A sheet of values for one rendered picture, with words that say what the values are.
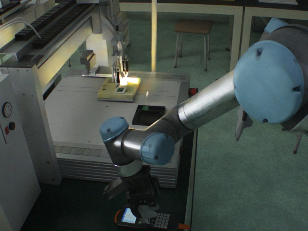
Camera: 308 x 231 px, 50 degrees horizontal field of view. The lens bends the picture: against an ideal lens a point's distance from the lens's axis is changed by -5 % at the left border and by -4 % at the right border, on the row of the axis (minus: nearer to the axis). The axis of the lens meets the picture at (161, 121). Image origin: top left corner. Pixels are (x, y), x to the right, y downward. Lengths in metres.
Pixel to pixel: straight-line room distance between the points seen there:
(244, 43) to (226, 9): 0.40
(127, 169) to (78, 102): 0.72
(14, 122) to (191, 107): 0.54
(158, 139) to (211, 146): 1.89
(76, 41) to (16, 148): 0.50
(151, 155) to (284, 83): 0.39
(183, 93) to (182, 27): 2.13
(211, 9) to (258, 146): 1.47
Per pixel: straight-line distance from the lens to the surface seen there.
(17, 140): 1.12
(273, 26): 1.00
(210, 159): 2.55
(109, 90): 1.55
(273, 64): 0.50
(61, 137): 1.37
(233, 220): 2.16
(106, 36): 1.57
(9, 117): 1.06
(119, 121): 0.87
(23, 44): 1.17
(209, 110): 0.79
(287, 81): 0.50
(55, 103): 1.59
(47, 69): 1.16
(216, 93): 0.76
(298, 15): 3.60
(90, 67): 1.71
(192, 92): 1.64
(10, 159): 1.09
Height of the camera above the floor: 1.63
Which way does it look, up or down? 34 degrees down
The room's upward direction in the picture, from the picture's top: 1 degrees counter-clockwise
